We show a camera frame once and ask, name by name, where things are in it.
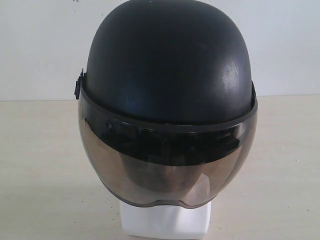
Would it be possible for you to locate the white mannequin head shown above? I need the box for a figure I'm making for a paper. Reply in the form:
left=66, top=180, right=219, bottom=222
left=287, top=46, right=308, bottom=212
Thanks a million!
left=119, top=201, right=212, bottom=240

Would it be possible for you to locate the black helmet with tinted visor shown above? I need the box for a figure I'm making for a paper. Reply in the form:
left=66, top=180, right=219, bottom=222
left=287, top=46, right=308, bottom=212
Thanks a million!
left=74, top=0, right=258, bottom=209

